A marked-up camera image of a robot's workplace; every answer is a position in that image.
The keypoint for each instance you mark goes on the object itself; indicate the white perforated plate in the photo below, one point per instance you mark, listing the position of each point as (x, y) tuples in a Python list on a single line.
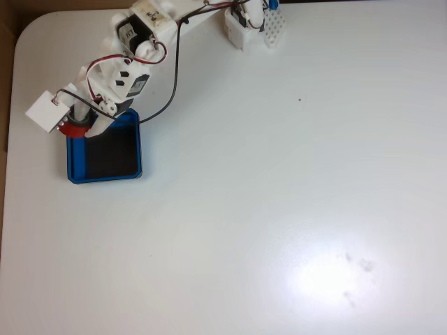
[(274, 28)]

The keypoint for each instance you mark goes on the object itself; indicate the blue box with black bottom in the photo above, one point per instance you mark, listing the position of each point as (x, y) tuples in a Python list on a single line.
[(75, 160)]

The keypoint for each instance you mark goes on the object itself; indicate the red tape roll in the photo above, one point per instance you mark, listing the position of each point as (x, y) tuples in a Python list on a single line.
[(73, 132)]

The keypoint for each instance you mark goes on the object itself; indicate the small blue part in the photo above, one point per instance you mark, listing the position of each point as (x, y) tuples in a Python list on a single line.
[(273, 4)]

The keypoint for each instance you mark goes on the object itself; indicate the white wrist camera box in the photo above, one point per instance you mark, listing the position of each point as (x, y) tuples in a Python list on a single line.
[(47, 111)]

